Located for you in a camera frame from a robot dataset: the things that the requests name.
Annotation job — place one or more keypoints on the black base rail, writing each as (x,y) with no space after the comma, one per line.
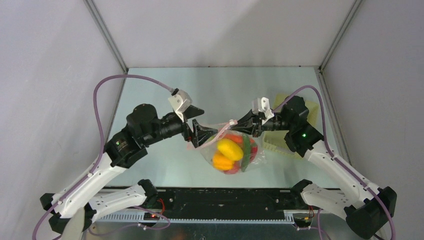
(221,204)

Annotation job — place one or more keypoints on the orange carrot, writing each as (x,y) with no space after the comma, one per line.
(238,139)

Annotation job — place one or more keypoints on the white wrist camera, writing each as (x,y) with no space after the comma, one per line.
(180,102)
(261,107)

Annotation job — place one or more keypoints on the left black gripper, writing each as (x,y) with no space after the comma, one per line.
(199,135)

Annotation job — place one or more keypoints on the yellow bell pepper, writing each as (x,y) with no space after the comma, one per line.
(221,162)

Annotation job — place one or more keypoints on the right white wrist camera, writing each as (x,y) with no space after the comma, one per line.
(261,107)

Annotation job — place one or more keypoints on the cream perforated plastic basket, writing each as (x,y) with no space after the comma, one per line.
(301,116)

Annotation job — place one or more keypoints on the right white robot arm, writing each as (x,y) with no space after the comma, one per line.
(364,205)

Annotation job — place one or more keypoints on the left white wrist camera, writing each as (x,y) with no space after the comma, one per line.
(180,102)

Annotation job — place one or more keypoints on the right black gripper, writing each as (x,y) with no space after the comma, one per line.
(257,122)

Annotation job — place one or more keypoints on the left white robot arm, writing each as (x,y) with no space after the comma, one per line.
(120,153)

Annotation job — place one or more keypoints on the yellow lemon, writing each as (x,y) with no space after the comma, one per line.
(230,149)

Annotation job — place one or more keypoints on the red chili pepper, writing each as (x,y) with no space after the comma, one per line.
(253,152)

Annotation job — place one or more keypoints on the clear zip top bag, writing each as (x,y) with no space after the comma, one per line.
(208,149)

